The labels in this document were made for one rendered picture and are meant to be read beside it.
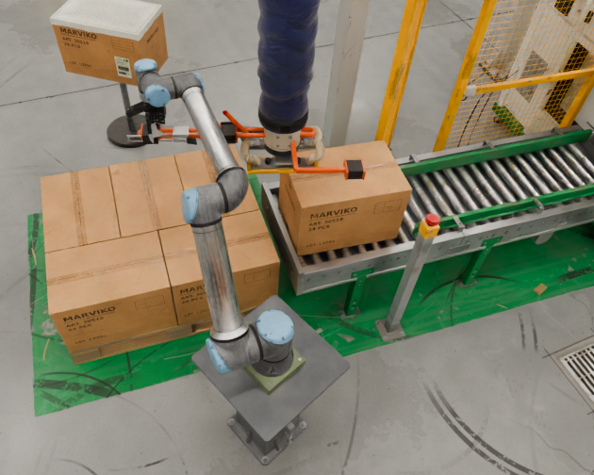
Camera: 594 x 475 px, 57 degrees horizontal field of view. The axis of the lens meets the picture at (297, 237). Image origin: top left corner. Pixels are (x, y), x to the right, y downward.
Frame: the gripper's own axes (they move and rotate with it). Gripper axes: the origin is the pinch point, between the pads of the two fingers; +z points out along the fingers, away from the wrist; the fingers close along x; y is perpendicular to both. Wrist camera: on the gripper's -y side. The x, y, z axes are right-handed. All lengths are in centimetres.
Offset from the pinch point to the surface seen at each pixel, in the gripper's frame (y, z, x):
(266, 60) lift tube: 51, -43, -7
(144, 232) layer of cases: -14, 73, 3
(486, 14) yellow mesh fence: 171, -24, 71
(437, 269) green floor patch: 171, 127, 13
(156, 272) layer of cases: -5, 73, -25
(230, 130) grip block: 35.4, -2.0, 0.3
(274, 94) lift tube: 54, -28, -8
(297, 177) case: 69, 32, 5
